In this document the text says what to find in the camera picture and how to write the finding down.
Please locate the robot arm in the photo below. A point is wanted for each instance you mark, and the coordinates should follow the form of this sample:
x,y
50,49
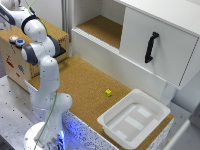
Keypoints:
x,y
48,78

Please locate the white cabinet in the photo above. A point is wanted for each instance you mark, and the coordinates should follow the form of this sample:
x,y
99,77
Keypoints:
x,y
100,58

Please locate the yellow block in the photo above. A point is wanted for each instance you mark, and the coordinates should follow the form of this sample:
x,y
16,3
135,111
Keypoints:
x,y
108,93

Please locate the white plastic box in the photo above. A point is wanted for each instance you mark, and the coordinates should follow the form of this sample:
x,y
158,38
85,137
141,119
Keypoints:
x,y
133,121

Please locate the white sliding door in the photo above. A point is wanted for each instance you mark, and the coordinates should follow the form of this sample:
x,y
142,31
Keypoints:
x,y
173,53

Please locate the blue button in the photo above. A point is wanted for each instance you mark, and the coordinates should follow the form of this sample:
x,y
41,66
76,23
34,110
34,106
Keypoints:
x,y
20,42

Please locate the red button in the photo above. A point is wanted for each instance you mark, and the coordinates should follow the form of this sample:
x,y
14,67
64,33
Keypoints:
x,y
13,39

